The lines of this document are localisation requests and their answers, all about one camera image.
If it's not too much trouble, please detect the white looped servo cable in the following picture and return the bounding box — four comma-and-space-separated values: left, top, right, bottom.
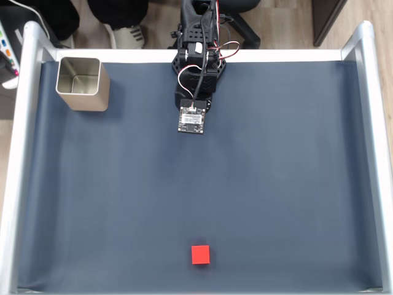
177, 64, 203, 104

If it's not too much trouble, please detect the black camera cable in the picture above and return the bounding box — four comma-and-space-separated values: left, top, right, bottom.
192, 0, 216, 107

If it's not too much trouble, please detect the black box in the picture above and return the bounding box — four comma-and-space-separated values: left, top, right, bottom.
0, 6, 59, 49

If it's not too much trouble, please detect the grey base cable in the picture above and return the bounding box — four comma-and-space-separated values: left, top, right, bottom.
220, 17, 235, 50

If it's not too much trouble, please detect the black office chair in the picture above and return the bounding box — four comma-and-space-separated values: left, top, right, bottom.
190, 0, 262, 50

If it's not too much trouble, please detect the square metal tin container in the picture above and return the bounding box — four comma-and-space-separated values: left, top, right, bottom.
55, 57, 111, 113

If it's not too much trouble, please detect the long white cable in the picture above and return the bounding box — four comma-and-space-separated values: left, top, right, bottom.
7, 0, 52, 41

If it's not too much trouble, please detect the dark wooden cabinet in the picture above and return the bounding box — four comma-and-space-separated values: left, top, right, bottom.
313, 0, 349, 47

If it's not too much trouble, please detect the dark blue table mat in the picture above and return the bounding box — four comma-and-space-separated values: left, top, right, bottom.
17, 60, 384, 293

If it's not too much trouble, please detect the white striped shoe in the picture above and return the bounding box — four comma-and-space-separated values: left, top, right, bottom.
104, 23, 147, 50

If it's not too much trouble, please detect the bare camera circuit board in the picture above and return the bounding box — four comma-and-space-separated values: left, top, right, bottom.
177, 98, 207, 135

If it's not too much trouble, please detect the white device with coloured stickers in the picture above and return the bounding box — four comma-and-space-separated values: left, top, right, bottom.
0, 21, 24, 90

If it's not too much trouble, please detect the red cube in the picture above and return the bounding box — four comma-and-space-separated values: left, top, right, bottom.
191, 245, 211, 265

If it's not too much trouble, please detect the person's leg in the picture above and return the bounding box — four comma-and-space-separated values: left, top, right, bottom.
87, 0, 151, 30
45, 0, 81, 42

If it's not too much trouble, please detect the red white servo cable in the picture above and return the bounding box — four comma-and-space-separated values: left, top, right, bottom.
211, 0, 241, 61

